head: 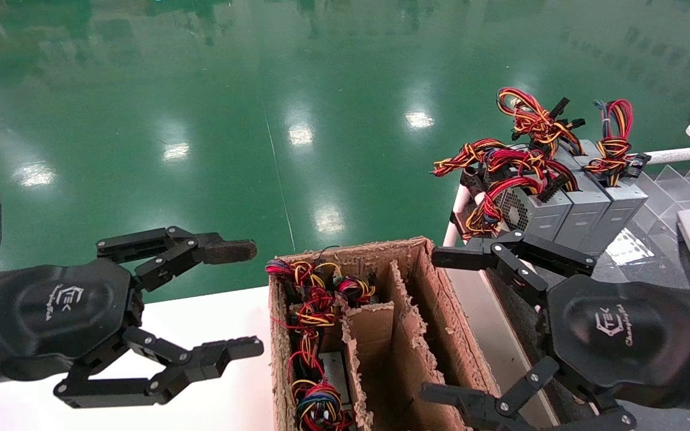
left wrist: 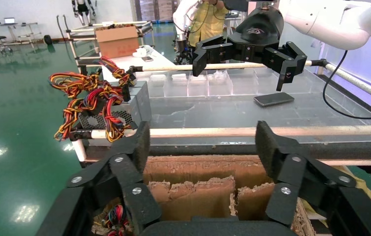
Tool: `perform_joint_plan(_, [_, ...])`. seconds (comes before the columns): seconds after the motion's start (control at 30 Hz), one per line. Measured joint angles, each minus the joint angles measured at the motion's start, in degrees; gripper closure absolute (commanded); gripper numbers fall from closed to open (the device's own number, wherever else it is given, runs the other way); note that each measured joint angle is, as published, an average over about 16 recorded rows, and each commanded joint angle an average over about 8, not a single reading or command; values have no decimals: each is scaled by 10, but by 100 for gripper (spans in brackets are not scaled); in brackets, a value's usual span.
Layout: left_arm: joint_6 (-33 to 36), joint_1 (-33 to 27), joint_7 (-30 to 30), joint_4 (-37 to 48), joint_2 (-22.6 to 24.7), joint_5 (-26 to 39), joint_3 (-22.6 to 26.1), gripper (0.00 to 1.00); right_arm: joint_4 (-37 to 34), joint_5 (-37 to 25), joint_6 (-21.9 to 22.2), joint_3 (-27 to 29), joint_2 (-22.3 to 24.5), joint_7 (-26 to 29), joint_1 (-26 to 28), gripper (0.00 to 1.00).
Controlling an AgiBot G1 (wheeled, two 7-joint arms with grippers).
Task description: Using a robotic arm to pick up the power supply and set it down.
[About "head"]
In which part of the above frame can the power supply with short tied cables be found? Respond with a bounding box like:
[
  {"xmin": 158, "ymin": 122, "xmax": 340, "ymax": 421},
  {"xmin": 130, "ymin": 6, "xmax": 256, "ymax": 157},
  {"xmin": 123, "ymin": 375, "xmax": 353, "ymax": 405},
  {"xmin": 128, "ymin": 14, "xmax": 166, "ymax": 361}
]
[{"xmin": 332, "ymin": 274, "xmax": 377, "ymax": 307}]

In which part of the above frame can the short torn cardboard divider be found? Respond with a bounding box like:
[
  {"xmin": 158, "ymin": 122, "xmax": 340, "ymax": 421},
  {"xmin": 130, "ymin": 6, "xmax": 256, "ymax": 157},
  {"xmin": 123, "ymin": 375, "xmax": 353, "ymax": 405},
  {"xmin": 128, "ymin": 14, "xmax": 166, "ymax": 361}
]
[{"xmin": 342, "ymin": 301, "xmax": 397, "ymax": 431}]

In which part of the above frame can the grey power supply with orange cables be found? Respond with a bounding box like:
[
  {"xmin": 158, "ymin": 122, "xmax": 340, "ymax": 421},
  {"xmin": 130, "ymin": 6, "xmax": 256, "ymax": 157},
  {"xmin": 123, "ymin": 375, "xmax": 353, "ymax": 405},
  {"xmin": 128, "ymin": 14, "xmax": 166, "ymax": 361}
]
[{"xmin": 497, "ymin": 87, "xmax": 612, "ymax": 252}]

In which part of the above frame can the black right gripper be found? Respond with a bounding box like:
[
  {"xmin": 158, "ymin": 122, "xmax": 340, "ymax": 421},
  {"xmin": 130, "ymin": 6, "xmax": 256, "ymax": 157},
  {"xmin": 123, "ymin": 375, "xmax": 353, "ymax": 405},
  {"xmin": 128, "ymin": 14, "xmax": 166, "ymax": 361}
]
[{"xmin": 420, "ymin": 230, "xmax": 690, "ymax": 431}]

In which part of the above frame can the grey power supply with mesh side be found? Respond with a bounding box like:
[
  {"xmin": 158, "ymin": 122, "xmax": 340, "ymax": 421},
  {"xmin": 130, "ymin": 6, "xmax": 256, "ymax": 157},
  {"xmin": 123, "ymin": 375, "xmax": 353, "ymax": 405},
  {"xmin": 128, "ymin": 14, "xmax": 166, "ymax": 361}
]
[{"xmin": 432, "ymin": 139, "xmax": 579, "ymax": 241}]

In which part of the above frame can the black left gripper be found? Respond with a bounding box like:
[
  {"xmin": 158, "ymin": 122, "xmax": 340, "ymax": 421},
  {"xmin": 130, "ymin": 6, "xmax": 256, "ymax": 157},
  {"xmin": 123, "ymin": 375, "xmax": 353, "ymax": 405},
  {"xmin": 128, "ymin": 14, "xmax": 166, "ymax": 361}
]
[{"xmin": 0, "ymin": 226, "xmax": 264, "ymax": 409}]

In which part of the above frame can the torn brown cardboard box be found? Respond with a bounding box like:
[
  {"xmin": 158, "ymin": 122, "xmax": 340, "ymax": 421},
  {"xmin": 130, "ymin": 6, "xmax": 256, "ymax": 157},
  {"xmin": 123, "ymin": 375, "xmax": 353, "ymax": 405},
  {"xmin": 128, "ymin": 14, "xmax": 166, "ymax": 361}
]
[{"xmin": 267, "ymin": 236, "xmax": 501, "ymax": 431}]

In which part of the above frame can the long cardboard divider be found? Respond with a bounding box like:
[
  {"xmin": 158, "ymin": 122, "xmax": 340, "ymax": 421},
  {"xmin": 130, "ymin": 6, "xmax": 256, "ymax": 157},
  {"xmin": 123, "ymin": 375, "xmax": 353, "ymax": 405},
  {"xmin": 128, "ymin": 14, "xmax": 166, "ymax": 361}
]
[{"xmin": 388, "ymin": 259, "xmax": 450, "ymax": 431}]

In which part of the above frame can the black pipe connector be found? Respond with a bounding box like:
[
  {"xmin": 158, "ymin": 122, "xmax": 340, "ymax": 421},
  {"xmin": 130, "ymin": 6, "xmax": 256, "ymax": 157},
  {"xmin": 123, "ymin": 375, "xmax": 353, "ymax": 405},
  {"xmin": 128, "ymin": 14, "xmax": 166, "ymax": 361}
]
[{"xmin": 462, "ymin": 166, "xmax": 489, "ymax": 195}]

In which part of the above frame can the short white rack pipe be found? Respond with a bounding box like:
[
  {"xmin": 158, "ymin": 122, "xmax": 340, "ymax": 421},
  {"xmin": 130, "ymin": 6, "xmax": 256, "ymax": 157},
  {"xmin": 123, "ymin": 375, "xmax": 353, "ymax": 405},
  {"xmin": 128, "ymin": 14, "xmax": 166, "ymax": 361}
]
[{"xmin": 443, "ymin": 184, "xmax": 471, "ymax": 247}]

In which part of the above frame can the grey power supply with looped cables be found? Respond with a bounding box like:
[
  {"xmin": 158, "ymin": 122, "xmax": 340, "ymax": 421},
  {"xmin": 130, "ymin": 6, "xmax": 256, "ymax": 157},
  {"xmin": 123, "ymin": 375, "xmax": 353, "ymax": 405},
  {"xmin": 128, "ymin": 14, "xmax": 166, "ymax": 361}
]
[{"xmin": 579, "ymin": 99, "xmax": 651, "ymax": 255}]

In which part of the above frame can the thin white rail pipe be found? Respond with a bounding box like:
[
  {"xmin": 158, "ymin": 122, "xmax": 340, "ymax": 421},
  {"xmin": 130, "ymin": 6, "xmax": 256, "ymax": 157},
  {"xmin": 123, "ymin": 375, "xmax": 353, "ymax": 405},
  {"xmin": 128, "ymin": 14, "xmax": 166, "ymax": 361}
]
[{"xmin": 644, "ymin": 144, "xmax": 690, "ymax": 166}]

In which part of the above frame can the power supply with red-yellow cables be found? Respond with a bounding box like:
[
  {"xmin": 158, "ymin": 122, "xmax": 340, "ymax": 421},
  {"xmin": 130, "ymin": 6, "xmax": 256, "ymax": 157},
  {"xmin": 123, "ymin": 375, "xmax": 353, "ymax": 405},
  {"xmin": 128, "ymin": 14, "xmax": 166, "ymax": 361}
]
[{"xmin": 266, "ymin": 259, "xmax": 352, "ymax": 414}]

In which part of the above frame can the clear plastic partition rack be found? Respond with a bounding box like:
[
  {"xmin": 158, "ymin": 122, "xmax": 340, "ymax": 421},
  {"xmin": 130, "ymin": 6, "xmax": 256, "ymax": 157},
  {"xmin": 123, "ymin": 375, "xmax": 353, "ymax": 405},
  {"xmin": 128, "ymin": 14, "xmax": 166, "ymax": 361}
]
[{"xmin": 632, "ymin": 162, "xmax": 690, "ymax": 267}]

